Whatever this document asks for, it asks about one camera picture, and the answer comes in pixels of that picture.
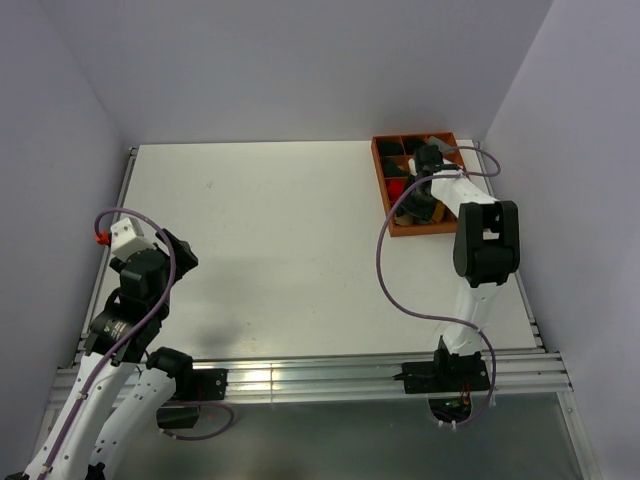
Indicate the black rolled sock back-middle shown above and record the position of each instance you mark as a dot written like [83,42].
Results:
[412,143]

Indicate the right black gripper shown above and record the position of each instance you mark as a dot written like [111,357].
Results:
[422,213]

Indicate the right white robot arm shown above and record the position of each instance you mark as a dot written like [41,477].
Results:
[486,248]

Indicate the black rolled sock back-left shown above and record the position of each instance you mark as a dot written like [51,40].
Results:
[389,148]

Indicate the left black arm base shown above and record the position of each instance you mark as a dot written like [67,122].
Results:
[203,385]

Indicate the orange compartment organizer box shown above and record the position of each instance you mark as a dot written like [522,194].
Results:
[392,157]

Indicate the black rolled sock middle-left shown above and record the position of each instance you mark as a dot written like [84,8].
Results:
[391,169]

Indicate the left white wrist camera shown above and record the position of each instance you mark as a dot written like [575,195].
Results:
[124,238]

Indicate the red rolled sock left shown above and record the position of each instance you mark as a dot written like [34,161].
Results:
[395,189]

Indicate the grey rolled sock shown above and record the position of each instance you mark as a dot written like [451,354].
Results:
[439,143]

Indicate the aluminium frame rail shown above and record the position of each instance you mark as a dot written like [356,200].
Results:
[353,378]

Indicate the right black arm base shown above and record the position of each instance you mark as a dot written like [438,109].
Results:
[446,373]

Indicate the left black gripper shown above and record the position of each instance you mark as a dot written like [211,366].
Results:
[183,258]

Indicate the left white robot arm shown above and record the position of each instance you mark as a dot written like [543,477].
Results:
[119,384]

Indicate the mustard yellow striped sock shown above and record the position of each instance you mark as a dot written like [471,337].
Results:
[438,213]

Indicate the brown sock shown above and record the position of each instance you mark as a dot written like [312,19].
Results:
[403,219]

